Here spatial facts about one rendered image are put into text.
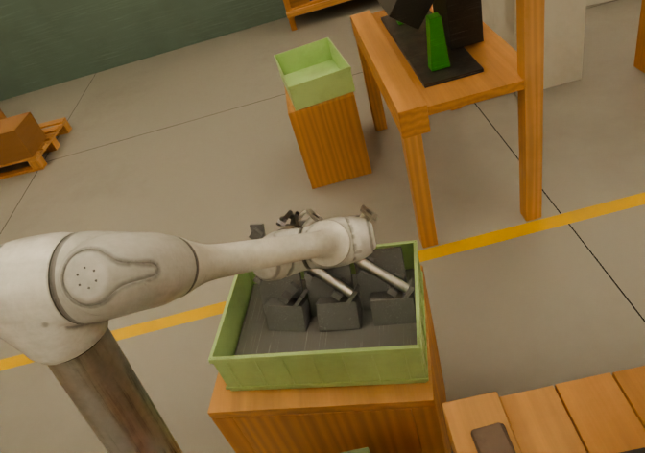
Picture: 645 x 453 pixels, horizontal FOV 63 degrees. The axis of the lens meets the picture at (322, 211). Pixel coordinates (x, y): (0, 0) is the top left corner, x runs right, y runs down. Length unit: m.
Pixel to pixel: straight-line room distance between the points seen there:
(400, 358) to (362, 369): 0.12
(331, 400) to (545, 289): 1.53
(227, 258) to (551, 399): 0.88
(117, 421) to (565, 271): 2.38
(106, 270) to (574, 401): 1.13
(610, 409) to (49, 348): 1.19
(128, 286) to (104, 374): 0.25
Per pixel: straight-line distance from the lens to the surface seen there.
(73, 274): 0.71
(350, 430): 1.72
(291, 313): 1.69
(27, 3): 7.83
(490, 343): 2.63
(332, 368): 1.55
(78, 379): 0.91
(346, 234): 1.15
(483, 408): 1.42
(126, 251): 0.71
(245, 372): 1.64
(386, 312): 1.63
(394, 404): 1.58
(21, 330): 0.85
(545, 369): 2.56
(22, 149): 5.76
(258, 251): 0.98
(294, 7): 6.72
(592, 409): 1.46
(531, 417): 1.43
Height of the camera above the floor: 2.13
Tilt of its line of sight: 37 degrees down
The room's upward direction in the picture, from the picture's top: 18 degrees counter-clockwise
